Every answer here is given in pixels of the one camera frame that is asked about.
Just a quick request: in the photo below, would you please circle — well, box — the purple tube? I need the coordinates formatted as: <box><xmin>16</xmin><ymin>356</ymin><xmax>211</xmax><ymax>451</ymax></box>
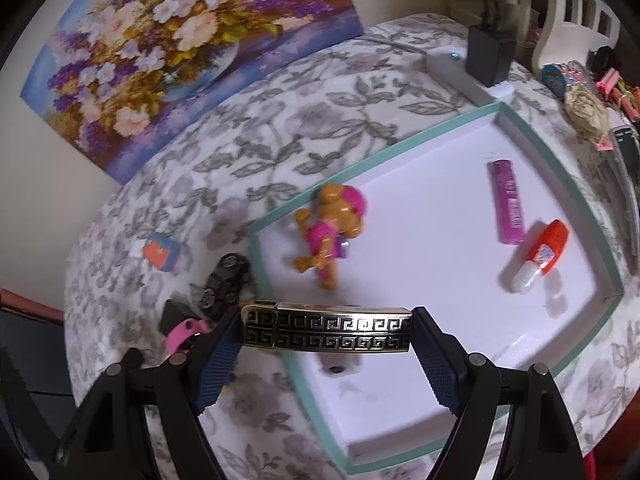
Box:
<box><xmin>487</xmin><ymin>159</ymin><xmax>526</xmax><ymax>246</ymax></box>

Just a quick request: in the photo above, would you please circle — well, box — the flower painting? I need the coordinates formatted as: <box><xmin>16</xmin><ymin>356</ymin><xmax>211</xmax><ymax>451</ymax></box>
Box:
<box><xmin>20</xmin><ymin>0</ymin><xmax>363</xmax><ymax>186</ymax></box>

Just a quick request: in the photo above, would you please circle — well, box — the white power strip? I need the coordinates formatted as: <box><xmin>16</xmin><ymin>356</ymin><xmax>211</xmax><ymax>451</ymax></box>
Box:
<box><xmin>425</xmin><ymin>47</ymin><xmax>516</xmax><ymax>106</ymax></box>

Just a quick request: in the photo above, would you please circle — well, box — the orange bottle with white cap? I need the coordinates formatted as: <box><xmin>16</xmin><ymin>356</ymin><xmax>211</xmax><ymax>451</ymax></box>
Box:
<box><xmin>510</xmin><ymin>219</ymin><xmax>571</xmax><ymax>295</ymax></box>

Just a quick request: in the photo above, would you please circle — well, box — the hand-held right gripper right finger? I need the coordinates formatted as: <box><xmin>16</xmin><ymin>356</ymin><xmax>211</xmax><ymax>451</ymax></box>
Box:
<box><xmin>410</xmin><ymin>306</ymin><xmax>586</xmax><ymax>480</ymax></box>

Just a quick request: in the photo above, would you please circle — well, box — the gold and black patterned lighter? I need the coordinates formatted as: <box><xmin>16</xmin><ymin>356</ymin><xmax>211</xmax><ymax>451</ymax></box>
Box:
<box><xmin>241</xmin><ymin>300</ymin><xmax>415</xmax><ymax>356</ymax></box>

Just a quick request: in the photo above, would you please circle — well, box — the black remote control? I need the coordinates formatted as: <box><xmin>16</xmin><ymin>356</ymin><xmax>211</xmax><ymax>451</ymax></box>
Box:
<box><xmin>611</xmin><ymin>127</ymin><xmax>640</xmax><ymax>186</ymax></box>

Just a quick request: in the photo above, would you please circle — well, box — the grey floral blanket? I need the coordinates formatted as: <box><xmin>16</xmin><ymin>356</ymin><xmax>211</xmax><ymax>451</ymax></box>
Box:
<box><xmin>62</xmin><ymin>12</ymin><xmax>640</xmax><ymax>480</ymax></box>

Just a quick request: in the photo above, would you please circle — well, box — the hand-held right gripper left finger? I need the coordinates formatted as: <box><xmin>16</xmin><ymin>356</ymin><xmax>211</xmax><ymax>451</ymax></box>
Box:
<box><xmin>55</xmin><ymin>305</ymin><xmax>244</xmax><ymax>480</ymax></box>

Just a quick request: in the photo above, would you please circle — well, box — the pink wristband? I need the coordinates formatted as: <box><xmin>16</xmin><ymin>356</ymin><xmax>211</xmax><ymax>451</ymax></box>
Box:
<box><xmin>167</xmin><ymin>317</ymin><xmax>213</xmax><ymax>356</ymax></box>

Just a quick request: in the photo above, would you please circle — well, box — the black power adapter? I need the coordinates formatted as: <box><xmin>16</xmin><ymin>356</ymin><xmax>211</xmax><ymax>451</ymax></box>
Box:
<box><xmin>466</xmin><ymin>24</ymin><xmax>517</xmax><ymax>86</ymax></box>

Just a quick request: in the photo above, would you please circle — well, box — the brown and pink dog toy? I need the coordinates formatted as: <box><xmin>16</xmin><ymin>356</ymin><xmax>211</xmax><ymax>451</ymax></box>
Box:
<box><xmin>292</xmin><ymin>183</ymin><xmax>370</xmax><ymax>291</ymax></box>

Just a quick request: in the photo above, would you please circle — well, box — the raffia bundle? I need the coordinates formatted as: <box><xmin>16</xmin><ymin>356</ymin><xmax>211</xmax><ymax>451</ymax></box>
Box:
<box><xmin>565</xmin><ymin>85</ymin><xmax>613</xmax><ymax>143</ymax></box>

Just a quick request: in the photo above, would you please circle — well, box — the red-brown board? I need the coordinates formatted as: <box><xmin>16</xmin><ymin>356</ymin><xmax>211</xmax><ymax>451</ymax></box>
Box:
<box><xmin>0</xmin><ymin>287</ymin><xmax>66</xmax><ymax>323</ymax></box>

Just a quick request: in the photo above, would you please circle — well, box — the dark cabinet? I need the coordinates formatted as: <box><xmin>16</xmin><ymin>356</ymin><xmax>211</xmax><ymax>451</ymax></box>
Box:
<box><xmin>0</xmin><ymin>310</ymin><xmax>76</xmax><ymax>461</ymax></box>

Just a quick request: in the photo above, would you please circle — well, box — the white tray with teal rim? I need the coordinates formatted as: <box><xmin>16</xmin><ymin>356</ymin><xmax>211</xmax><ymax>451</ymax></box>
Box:
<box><xmin>245</xmin><ymin>101</ymin><xmax>626</xmax><ymax>476</ymax></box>

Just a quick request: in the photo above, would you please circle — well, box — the orange and blue toy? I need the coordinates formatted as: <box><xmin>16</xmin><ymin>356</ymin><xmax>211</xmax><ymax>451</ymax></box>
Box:
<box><xmin>141</xmin><ymin>232</ymin><xmax>182</xmax><ymax>272</ymax></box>

